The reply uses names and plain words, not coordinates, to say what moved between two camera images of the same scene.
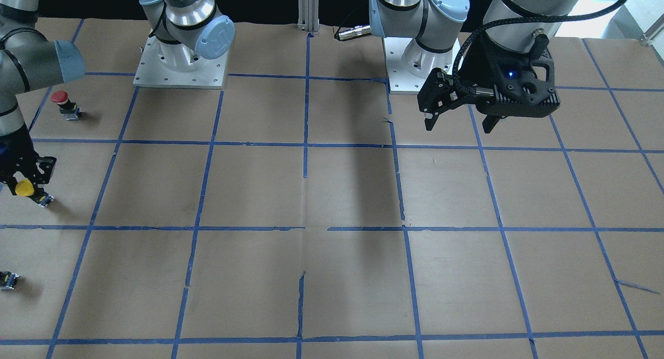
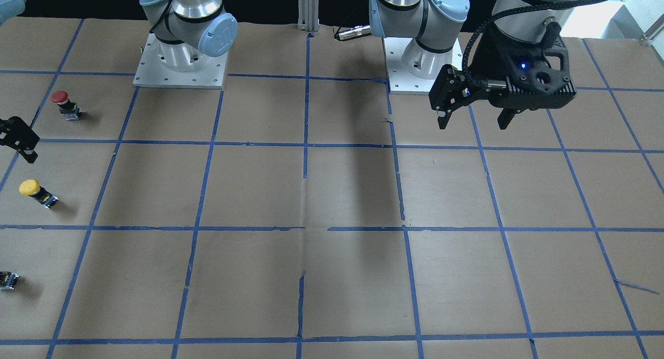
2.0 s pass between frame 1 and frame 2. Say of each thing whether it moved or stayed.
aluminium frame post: stayed
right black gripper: moved
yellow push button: stayed
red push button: stayed
